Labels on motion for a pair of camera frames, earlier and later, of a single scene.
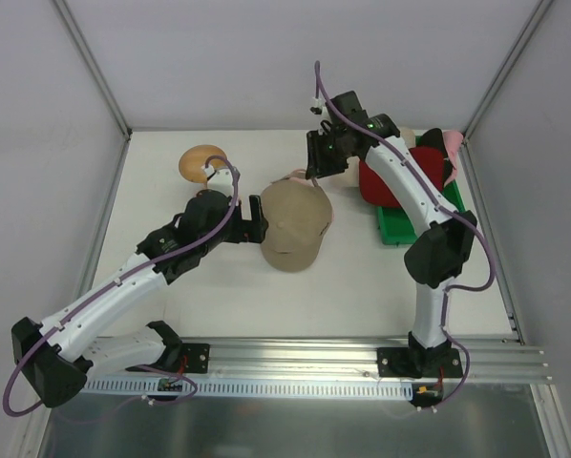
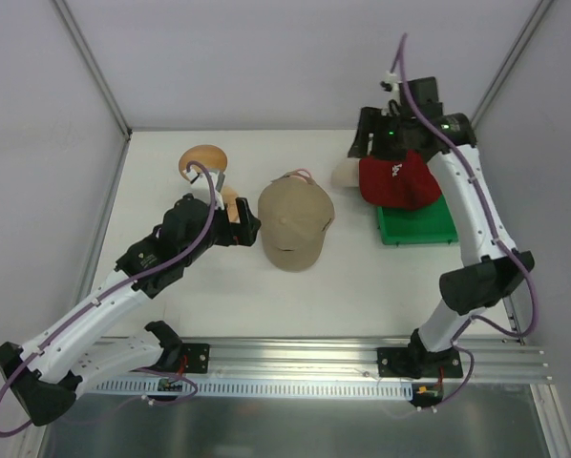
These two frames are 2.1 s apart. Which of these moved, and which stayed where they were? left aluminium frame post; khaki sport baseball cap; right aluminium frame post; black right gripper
Moved: black right gripper
Stayed: left aluminium frame post; khaki sport baseball cap; right aluminium frame post
